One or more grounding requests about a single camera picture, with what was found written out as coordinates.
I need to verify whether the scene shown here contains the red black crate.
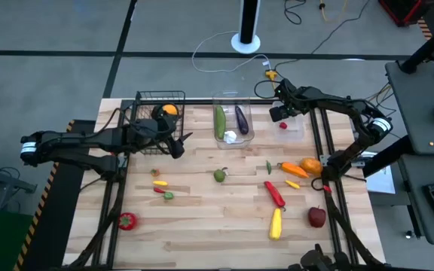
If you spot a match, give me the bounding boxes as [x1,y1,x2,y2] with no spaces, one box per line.
[377,0,433,28]

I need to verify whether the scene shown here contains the dark blurry object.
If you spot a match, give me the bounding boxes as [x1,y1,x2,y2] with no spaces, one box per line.
[288,243,353,271]

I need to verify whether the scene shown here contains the dark red apple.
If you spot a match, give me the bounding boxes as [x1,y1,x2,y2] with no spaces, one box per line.
[307,206,327,229]

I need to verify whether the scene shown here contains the green cucumber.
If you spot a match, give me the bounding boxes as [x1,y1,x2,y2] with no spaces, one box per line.
[215,105,227,140]

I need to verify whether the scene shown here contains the black aluminium table frame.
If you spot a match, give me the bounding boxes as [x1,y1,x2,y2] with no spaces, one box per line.
[64,96,386,271]

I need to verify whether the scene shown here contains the yellow floor cable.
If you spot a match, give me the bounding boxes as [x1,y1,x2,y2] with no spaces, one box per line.
[318,0,350,23]

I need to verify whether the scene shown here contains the black wire basket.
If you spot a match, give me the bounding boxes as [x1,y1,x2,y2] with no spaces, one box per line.
[130,90,187,156]

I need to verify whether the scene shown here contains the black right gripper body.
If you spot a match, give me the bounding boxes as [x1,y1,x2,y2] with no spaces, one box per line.
[275,78,307,112]

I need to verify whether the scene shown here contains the purple eggplant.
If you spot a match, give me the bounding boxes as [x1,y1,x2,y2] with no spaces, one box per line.
[234,105,250,136]

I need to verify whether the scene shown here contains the black hazard striped platform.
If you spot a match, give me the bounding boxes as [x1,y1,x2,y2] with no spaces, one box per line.
[13,119,97,271]

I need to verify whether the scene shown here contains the black white pole round base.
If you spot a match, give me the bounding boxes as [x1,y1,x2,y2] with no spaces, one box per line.
[231,0,262,55]

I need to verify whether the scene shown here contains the shallow clear plastic container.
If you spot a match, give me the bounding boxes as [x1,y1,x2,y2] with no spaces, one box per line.
[271,100,304,143]

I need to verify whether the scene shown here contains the yellow squash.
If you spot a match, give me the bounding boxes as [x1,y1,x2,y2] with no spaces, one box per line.
[268,207,283,241]

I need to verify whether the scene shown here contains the black diagonal pole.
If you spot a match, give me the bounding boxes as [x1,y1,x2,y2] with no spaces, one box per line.
[399,14,434,75]

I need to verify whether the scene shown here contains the orange bell pepper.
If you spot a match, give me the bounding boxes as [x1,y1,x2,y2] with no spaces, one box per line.
[299,157,324,177]

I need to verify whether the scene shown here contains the white floor cable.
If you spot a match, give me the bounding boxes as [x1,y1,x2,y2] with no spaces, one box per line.
[191,30,273,74]

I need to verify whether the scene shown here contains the yellow cable bundle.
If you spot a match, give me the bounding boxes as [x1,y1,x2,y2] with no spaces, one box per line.
[365,82,394,105]

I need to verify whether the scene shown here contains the long red pepper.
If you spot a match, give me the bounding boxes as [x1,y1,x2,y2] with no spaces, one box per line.
[263,181,287,210]

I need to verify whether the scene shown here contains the white paper sheet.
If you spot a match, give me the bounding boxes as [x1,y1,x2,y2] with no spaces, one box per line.
[365,150,397,195]

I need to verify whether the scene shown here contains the red tomato green stem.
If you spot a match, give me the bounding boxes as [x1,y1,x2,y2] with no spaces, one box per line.
[118,212,139,231]

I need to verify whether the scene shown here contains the long black floor cable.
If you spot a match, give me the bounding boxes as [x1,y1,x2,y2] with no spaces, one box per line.
[273,0,371,72]

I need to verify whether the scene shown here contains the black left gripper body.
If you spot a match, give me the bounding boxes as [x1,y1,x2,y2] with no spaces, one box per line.
[128,126,181,151]

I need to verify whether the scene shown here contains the tall clear plastic bin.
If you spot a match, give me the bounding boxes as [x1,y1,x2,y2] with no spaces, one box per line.
[212,90,256,151]

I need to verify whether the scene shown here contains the white garlic bulb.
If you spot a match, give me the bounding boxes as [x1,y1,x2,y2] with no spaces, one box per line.
[223,129,238,145]

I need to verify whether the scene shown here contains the grey desk top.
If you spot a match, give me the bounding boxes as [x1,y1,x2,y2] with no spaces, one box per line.
[384,59,434,157]
[396,152,434,246]

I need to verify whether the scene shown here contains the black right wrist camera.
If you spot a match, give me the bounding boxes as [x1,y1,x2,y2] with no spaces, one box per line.
[269,105,292,123]

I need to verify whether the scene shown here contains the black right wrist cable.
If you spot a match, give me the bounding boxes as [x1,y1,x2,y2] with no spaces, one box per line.
[253,78,279,100]

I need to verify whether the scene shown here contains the black coiled floor cable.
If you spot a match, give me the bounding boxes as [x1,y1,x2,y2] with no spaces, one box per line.
[283,0,307,26]

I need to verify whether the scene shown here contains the grey metal stand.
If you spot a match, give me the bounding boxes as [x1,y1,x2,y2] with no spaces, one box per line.
[0,152,38,212]

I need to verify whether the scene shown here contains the orange carrot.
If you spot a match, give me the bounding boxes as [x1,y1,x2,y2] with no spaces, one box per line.
[277,161,310,179]

